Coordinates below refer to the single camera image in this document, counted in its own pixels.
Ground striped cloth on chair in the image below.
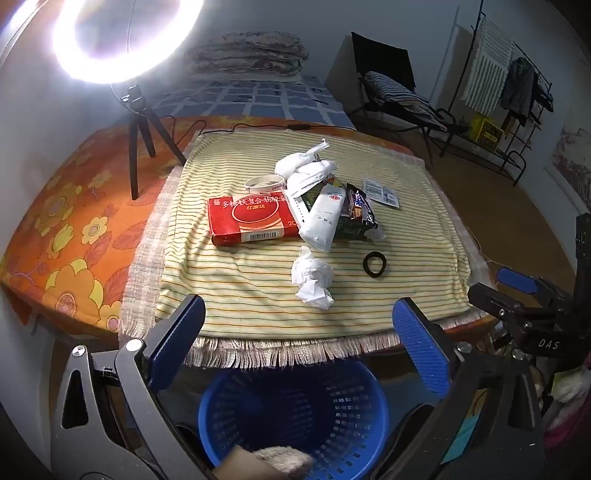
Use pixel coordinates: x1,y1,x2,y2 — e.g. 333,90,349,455
362,71,448,132

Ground yellow plastic crate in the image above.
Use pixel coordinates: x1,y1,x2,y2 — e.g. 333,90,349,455
468,114,505,151

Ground striped hanging towel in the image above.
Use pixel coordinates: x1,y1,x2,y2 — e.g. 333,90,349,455
463,18,515,114

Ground black clothes rack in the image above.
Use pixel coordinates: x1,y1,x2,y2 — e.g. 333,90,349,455
438,0,555,185

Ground black tripod stand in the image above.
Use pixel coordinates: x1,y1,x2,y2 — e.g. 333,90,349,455
119,83,186,200

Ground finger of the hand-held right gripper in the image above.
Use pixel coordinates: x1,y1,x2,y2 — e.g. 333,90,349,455
467,282,525,326
496,267,573,308

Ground white tissue pack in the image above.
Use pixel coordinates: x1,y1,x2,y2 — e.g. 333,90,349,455
298,182,348,253

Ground green snack packet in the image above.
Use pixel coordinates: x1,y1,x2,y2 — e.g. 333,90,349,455
288,185,370,241

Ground white plastic bag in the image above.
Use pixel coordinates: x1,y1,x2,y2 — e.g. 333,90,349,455
274,138,338,199

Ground small blue white sachet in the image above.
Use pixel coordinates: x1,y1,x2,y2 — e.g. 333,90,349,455
362,179,401,208

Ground white tape roll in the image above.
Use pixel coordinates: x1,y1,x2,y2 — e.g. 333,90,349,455
244,174,288,192

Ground black power cable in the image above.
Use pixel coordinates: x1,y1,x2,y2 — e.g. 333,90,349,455
159,115,356,155

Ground dark hanging jacket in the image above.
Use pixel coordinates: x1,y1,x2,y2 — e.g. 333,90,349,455
499,58,541,123

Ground orange floral bedsheet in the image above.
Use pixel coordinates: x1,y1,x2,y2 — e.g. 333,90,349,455
0,115,416,333

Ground red cardboard box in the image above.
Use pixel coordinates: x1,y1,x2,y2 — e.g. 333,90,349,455
207,196,303,247

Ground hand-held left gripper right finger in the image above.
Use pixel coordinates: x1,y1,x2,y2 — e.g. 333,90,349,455
369,298,546,480

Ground black folding chair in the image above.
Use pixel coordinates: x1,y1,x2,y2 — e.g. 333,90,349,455
347,31,467,158

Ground dark snack wrapper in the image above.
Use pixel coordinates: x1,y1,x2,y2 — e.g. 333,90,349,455
345,183,386,241

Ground person's pink garment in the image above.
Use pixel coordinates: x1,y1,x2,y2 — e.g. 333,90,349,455
544,401,591,450

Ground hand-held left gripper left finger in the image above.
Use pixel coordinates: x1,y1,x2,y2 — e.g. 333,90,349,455
50,294,218,480

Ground blue plastic basket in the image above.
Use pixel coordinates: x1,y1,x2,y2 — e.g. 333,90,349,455
198,357,391,480

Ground white tissue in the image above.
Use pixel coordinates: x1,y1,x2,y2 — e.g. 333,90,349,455
291,246,335,310

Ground wall poster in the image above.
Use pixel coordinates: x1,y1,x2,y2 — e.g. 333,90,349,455
545,111,591,204

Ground white ring light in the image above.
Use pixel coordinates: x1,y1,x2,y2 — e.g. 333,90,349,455
53,0,206,85

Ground beige fuzzy item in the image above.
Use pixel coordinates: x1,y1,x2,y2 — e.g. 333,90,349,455
252,445,315,480

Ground blue checkered bedsheet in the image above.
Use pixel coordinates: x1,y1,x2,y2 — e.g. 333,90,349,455
150,76,356,132

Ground black hair tie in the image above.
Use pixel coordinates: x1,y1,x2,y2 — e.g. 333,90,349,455
362,251,389,278

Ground folded floral quilts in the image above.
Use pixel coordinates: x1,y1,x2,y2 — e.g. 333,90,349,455
185,31,309,84

